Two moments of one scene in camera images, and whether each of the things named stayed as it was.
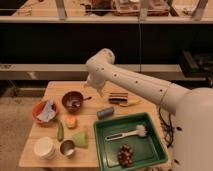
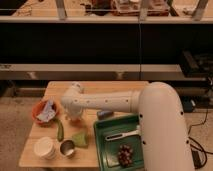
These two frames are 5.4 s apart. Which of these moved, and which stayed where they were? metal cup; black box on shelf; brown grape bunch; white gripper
Moved: white gripper
Stayed: black box on shelf; metal cup; brown grape bunch
